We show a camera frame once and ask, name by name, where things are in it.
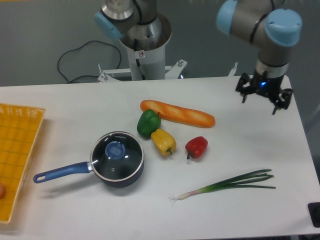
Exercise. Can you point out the green spring onion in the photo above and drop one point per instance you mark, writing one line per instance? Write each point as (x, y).
(246, 180)

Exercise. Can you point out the yellow wicker basket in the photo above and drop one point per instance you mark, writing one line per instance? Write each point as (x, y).
(19, 127)

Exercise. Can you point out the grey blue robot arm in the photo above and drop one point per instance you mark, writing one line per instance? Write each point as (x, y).
(263, 23)

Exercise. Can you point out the yellow bell pepper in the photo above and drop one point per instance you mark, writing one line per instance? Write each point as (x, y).
(164, 142)

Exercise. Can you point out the glass lid blue knob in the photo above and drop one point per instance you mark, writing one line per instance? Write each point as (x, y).
(118, 158)

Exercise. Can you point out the orange baguette bread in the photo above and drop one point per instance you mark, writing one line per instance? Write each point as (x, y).
(178, 114)

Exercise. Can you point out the dark blue saucepan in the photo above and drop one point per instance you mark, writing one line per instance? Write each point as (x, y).
(77, 168)

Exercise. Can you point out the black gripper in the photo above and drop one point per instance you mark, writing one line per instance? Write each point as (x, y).
(266, 87)

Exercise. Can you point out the green bell pepper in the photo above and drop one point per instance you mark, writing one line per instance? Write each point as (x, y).
(148, 123)

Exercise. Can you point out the black device at edge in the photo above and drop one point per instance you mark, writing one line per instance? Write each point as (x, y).
(314, 212)

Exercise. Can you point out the red bell pepper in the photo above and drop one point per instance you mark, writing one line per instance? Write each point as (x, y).
(196, 147)

